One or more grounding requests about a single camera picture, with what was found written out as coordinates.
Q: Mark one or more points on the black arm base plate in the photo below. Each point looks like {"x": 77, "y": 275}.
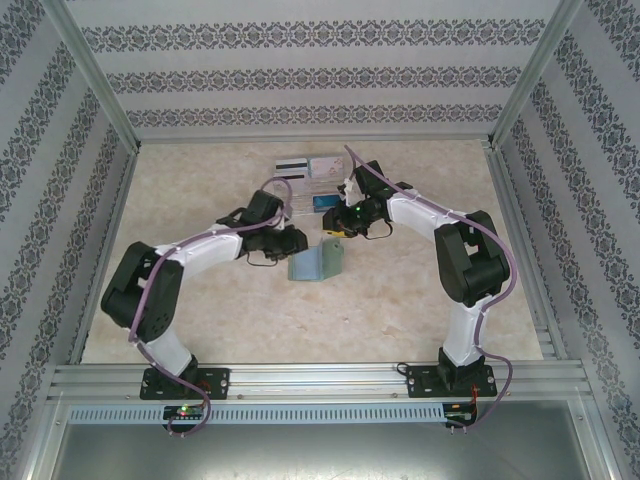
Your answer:
{"x": 220, "y": 382}
{"x": 417, "y": 382}

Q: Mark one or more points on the aluminium side rail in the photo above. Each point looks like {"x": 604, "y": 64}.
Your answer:
{"x": 120, "y": 200}

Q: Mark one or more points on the blue card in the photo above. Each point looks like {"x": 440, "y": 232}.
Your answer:
{"x": 327, "y": 202}

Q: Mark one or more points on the grey metal sheet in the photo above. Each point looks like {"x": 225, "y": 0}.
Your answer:
{"x": 320, "y": 455}

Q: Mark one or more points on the aluminium mounting rail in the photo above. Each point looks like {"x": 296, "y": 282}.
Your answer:
{"x": 315, "y": 382}

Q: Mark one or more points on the white pink VIP card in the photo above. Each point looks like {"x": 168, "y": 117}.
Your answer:
{"x": 327, "y": 167}

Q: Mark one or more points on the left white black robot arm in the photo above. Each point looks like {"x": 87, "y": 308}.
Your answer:
{"x": 210, "y": 252}

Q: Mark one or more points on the clear acrylic card stand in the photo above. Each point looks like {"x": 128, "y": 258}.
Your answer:
{"x": 300, "y": 196}

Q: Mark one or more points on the small controller board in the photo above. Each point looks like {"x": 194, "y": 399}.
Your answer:
{"x": 457, "y": 414}
{"x": 182, "y": 412}

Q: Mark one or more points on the white magnetic stripe card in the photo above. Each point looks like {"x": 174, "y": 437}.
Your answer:
{"x": 291, "y": 169}

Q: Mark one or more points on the green card holder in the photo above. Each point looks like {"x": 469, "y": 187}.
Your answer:
{"x": 312, "y": 265}

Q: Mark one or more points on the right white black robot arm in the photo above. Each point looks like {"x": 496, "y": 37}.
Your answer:
{"x": 420, "y": 220}

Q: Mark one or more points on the aluminium frame post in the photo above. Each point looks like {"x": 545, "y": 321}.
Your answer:
{"x": 94, "y": 75}
{"x": 534, "y": 75}

